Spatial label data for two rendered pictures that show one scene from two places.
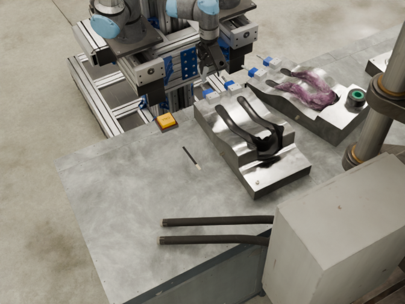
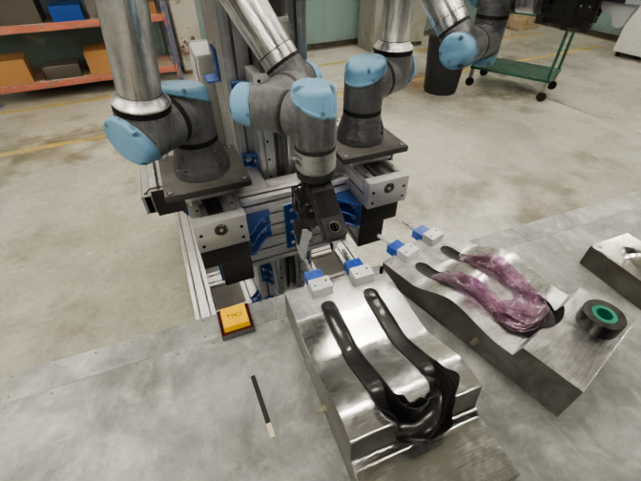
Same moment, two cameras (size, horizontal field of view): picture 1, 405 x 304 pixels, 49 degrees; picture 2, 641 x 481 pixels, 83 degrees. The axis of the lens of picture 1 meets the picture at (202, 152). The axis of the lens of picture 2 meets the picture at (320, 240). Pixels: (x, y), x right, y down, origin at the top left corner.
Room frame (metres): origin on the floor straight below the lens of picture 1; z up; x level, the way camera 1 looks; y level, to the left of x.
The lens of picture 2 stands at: (0.79, -0.10, 1.56)
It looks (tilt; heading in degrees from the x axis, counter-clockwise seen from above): 41 degrees down; 5
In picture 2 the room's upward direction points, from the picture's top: straight up
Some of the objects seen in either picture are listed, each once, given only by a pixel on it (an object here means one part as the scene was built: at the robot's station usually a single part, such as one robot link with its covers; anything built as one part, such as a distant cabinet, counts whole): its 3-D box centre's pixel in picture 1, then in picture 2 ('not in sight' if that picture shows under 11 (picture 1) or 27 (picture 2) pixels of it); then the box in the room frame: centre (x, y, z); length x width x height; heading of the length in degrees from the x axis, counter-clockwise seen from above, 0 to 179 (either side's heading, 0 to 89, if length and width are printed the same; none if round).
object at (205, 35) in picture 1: (208, 30); (314, 158); (1.39, -0.04, 1.23); 0.08 x 0.08 x 0.05
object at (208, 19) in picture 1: (207, 11); (313, 116); (1.39, -0.04, 1.31); 0.09 x 0.08 x 0.11; 70
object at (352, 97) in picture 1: (357, 98); (600, 319); (1.31, -0.65, 0.93); 0.08 x 0.08 x 0.04
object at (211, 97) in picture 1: (207, 93); (313, 277); (1.41, -0.03, 0.89); 0.13 x 0.05 x 0.05; 26
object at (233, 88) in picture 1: (229, 84); (353, 265); (1.46, -0.13, 0.89); 0.13 x 0.05 x 0.05; 26
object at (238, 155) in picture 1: (249, 133); (381, 369); (1.19, -0.20, 0.87); 0.50 x 0.26 x 0.14; 26
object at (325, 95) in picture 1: (307, 86); (493, 283); (1.42, -0.47, 0.90); 0.26 x 0.18 x 0.08; 43
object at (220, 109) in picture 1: (250, 122); (384, 347); (1.20, -0.20, 0.92); 0.35 x 0.16 x 0.09; 26
